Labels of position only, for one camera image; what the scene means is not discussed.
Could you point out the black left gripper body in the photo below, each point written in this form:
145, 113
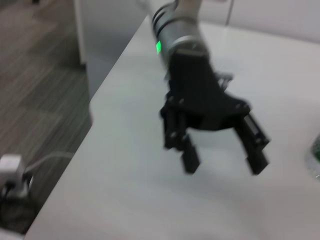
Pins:
195, 90

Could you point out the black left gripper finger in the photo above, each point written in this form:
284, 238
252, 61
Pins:
255, 147
175, 130

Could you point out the clear green-label water bottle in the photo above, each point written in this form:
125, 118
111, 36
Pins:
315, 152

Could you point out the white floor adapter box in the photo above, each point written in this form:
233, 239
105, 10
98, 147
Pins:
10, 172

